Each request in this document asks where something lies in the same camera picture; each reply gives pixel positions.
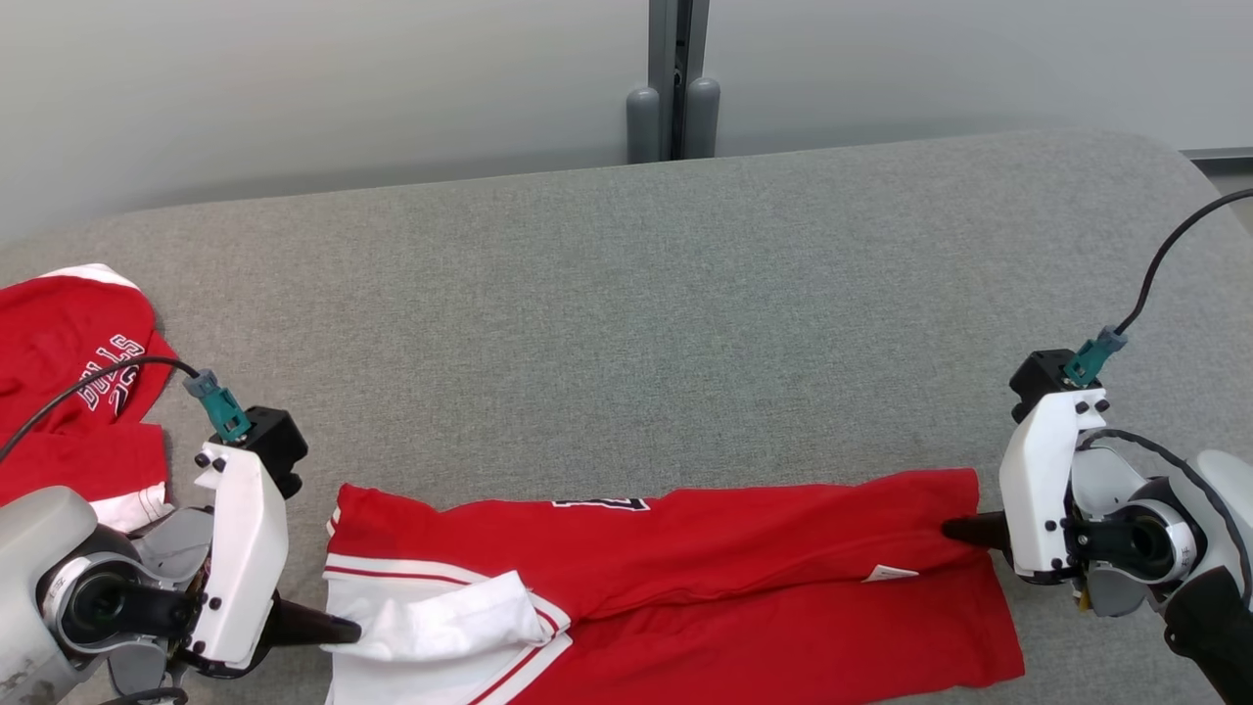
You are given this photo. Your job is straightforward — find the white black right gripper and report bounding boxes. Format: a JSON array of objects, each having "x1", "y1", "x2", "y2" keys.
[{"x1": 942, "y1": 389, "x2": 1110, "y2": 586}]

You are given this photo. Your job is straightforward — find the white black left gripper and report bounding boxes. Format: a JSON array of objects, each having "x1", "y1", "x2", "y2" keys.
[{"x1": 186, "y1": 441, "x2": 363, "y2": 679}]

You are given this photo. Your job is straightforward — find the red jersey with number 23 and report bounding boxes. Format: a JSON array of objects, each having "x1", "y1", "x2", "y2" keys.
[{"x1": 321, "y1": 468, "x2": 1026, "y2": 705}]

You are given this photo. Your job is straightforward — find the red shorts with white stripe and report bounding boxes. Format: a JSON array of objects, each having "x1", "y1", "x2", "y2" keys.
[{"x1": 0, "y1": 262, "x2": 179, "y2": 535}]

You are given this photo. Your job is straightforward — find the teal right cable connector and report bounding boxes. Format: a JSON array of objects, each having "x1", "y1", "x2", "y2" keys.
[{"x1": 1062, "y1": 328, "x2": 1129, "y2": 388}]

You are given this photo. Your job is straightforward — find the teal cable connector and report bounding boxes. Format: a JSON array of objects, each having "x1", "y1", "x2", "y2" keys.
[
  {"x1": 183, "y1": 369, "x2": 253, "y2": 444},
  {"x1": 1062, "y1": 328, "x2": 1129, "y2": 388}
]

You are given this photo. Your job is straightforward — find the teal left cable connector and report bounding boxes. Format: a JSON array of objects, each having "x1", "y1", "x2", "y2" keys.
[{"x1": 183, "y1": 369, "x2": 253, "y2": 444}]

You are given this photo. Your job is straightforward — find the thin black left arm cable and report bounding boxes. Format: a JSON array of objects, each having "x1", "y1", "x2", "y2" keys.
[{"x1": 0, "y1": 355, "x2": 202, "y2": 463}]

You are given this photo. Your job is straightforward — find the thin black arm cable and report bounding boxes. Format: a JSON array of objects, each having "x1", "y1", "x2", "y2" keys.
[
  {"x1": 1116, "y1": 189, "x2": 1253, "y2": 334},
  {"x1": 0, "y1": 355, "x2": 202, "y2": 463}
]

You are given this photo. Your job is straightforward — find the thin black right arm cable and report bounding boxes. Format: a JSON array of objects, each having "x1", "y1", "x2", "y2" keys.
[{"x1": 1116, "y1": 189, "x2": 1253, "y2": 334}]

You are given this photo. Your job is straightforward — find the grey cylindrical post cap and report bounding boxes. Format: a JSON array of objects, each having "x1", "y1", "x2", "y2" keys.
[
  {"x1": 626, "y1": 86, "x2": 664, "y2": 165},
  {"x1": 683, "y1": 76, "x2": 721, "y2": 160}
]

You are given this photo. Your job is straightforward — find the grey metal wall post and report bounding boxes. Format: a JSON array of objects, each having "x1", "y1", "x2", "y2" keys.
[{"x1": 646, "y1": 0, "x2": 711, "y2": 163}]

